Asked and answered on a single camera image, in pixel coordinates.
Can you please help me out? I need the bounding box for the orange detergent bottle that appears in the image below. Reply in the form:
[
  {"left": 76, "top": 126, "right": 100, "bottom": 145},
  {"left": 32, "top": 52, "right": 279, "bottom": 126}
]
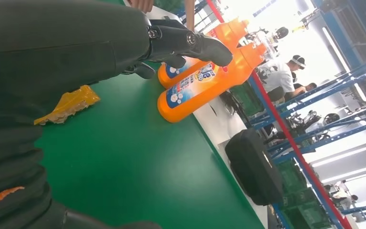
[
  {"left": 156, "top": 42, "right": 267, "bottom": 124},
  {"left": 157, "top": 17, "right": 250, "bottom": 90}
]

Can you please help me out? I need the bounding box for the yellow wrapped flat cardboard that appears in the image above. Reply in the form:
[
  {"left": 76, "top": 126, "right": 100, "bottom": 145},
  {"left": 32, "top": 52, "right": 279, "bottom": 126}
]
[{"left": 34, "top": 84, "right": 101, "bottom": 126}]

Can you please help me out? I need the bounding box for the person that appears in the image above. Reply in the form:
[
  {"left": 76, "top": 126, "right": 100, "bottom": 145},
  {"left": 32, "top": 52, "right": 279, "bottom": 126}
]
[
  {"left": 126, "top": 0, "right": 197, "bottom": 32},
  {"left": 323, "top": 180, "right": 359, "bottom": 222},
  {"left": 292, "top": 81, "right": 318, "bottom": 99},
  {"left": 257, "top": 54, "right": 307, "bottom": 104}
]

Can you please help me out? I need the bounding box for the green table mat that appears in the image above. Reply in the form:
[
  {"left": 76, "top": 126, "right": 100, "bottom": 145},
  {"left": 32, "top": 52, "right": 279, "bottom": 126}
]
[{"left": 34, "top": 62, "right": 266, "bottom": 229}]

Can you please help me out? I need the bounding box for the white table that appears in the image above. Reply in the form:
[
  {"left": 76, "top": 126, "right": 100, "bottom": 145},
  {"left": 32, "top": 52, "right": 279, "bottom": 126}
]
[{"left": 123, "top": 0, "right": 269, "bottom": 229}]

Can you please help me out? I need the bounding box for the green plastic crate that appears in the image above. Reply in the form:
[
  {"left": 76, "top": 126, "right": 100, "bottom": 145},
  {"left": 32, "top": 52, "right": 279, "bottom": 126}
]
[
  {"left": 280, "top": 189, "right": 333, "bottom": 229},
  {"left": 230, "top": 82, "right": 265, "bottom": 118},
  {"left": 276, "top": 159, "right": 307, "bottom": 197}
]

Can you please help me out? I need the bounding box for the black carrying case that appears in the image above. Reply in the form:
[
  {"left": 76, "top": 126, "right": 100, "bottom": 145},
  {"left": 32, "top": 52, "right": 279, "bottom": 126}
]
[{"left": 224, "top": 128, "right": 284, "bottom": 206}]

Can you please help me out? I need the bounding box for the red barrier tape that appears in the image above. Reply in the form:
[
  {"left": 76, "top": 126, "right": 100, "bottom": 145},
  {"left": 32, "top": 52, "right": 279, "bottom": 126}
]
[{"left": 205, "top": 0, "right": 354, "bottom": 229}]

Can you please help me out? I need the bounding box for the white humanoid robot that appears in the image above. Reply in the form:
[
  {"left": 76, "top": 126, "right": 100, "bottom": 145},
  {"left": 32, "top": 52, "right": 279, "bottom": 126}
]
[{"left": 285, "top": 109, "right": 342, "bottom": 144}]

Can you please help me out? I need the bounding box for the blue metal rack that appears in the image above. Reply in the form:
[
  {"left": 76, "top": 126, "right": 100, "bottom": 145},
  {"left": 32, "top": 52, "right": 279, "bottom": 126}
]
[{"left": 176, "top": 0, "right": 366, "bottom": 229}]

